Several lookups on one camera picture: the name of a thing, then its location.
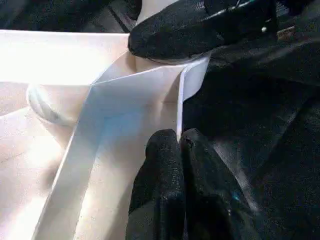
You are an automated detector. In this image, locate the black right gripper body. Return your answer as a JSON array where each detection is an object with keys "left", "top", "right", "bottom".
[{"left": 203, "top": 0, "right": 280, "bottom": 46}]

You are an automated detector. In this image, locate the white plastic table top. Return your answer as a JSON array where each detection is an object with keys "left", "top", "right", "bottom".
[{"left": 0, "top": 29, "right": 210, "bottom": 240}]

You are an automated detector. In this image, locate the black mat cover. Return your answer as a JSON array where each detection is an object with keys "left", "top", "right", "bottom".
[{"left": 0, "top": 0, "right": 320, "bottom": 240}]

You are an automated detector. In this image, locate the white plastic table leg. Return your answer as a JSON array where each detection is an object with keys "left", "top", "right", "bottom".
[{"left": 134, "top": 0, "right": 206, "bottom": 65}]

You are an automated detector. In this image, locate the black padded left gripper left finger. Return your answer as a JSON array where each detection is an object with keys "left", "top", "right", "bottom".
[{"left": 126, "top": 128, "right": 187, "bottom": 240}]

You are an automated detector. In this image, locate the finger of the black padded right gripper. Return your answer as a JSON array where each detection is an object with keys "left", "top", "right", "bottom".
[{"left": 127, "top": 0, "right": 227, "bottom": 60}]

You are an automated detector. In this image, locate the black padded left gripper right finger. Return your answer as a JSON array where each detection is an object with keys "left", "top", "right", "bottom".
[{"left": 179, "top": 128, "right": 261, "bottom": 240}]

